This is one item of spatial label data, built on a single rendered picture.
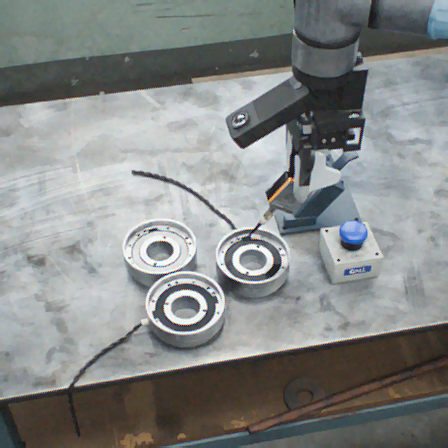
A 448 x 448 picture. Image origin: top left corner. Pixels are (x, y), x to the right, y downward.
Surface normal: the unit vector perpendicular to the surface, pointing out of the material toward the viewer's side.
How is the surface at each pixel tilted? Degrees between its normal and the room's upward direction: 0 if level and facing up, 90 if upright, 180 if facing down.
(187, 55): 90
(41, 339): 0
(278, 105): 32
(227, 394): 0
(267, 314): 0
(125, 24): 90
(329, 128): 90
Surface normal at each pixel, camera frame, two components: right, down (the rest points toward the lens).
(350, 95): 0.16, 0.72
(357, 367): 0.00, -0.69
